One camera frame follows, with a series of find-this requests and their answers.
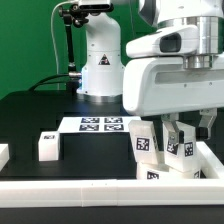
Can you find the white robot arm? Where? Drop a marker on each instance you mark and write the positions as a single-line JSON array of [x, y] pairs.
[[190, 29]]

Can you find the white sheet with tags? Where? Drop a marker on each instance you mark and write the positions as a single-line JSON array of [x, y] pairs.
[[96, 124]]

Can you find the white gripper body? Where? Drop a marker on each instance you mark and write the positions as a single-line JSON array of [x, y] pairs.
[[156, 86]]

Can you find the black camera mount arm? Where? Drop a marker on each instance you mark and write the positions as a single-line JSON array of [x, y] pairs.
[[73, 17]]

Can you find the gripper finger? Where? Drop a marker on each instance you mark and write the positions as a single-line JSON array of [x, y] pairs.
[[208, 117], [175, 135]]

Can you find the white obstacle wall frame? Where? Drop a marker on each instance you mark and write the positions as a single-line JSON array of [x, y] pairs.
[[87, 193]]

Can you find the white block at left edge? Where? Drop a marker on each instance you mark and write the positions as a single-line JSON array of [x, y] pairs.
[[4, 155]]

